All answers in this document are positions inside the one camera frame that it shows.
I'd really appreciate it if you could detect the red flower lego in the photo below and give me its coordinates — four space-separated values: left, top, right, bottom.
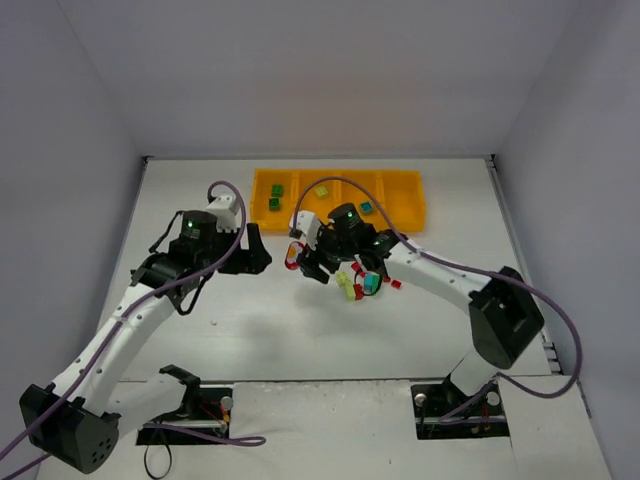
284 241 305 270

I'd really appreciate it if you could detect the teal lego brick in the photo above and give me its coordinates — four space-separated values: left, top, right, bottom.
360 202 374 215

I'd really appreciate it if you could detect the yellow-green lego brick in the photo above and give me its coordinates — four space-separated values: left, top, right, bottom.
314 186 329 199

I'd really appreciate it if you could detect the dark green lego brick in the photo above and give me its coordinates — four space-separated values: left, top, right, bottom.
271 184 284 197

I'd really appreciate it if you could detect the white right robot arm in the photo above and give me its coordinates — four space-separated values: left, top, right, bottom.
289 203 544 397

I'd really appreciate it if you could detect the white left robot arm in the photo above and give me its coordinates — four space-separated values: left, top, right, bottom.
19 210 272 474

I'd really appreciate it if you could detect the red round lego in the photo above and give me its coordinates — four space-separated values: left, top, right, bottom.
351 261 365 276

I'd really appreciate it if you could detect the light blue lego brick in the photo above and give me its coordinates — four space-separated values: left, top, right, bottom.
363 273 380 294

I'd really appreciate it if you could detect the green curved lego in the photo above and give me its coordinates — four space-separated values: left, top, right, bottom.
369 283 383 296

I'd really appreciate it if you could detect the yellow bin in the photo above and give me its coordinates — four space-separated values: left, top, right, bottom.
335 170 387 230
250 168 299 233
299 169 338 223

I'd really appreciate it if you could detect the yellow bin far left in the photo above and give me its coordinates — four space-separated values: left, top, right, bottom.
250 168 299 233

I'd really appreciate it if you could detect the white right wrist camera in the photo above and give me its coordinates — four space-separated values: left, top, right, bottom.
289 210 323 250

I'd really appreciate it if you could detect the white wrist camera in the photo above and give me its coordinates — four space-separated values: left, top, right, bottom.
206 193 239 233
289 210 323 250

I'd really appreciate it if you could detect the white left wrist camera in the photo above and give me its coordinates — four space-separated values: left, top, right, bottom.
206 193 239 233

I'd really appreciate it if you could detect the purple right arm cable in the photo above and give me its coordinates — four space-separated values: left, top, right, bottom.
294 175 584 426

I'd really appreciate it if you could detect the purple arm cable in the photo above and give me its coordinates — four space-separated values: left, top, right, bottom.
0 181 267 476
294 175 584 426

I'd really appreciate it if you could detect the aluminium frame rail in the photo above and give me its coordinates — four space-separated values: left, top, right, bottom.
483 154 544 321

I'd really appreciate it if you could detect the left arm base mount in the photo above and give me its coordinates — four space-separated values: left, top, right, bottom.
136 365 233 446

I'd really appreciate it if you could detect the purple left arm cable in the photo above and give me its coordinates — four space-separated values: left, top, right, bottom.
0 181 267 476

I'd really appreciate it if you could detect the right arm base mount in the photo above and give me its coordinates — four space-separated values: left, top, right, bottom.
410 379 510 441

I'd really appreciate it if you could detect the black loop cable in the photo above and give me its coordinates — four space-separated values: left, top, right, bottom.
142 424 174 479

